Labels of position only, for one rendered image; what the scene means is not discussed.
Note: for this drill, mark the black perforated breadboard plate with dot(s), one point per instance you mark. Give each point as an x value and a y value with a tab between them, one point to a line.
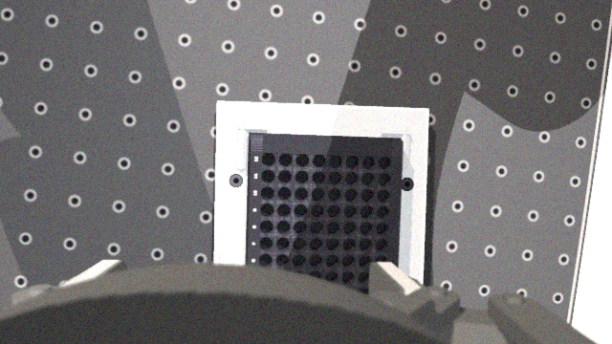
108	112

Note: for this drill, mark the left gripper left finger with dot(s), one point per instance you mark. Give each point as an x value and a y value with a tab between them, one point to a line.
103	267

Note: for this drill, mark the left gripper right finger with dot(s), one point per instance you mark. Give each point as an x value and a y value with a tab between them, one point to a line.
511	318

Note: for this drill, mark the dark grey well plate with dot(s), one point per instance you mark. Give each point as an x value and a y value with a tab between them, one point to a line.
328	195

